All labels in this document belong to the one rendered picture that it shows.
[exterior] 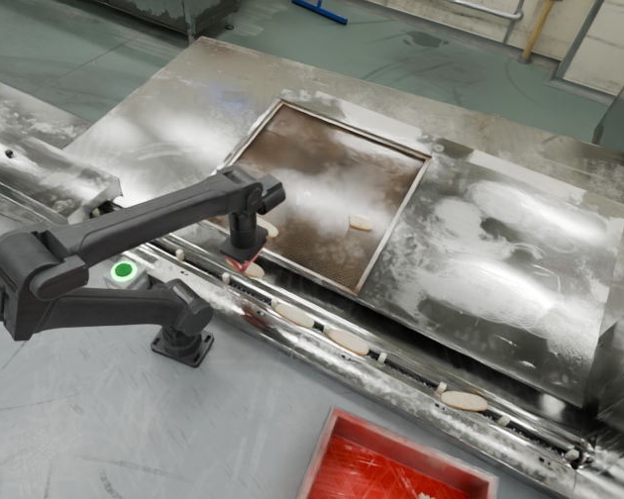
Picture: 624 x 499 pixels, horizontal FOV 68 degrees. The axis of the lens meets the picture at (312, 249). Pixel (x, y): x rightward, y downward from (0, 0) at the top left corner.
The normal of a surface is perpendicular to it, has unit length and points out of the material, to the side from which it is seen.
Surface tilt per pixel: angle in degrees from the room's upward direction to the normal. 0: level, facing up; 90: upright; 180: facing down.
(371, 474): 0
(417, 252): 10
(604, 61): 90
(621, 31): 90
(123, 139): 0
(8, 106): 0
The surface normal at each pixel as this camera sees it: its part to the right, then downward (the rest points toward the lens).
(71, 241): 0.25, -0.75
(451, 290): 0.00, -0.51
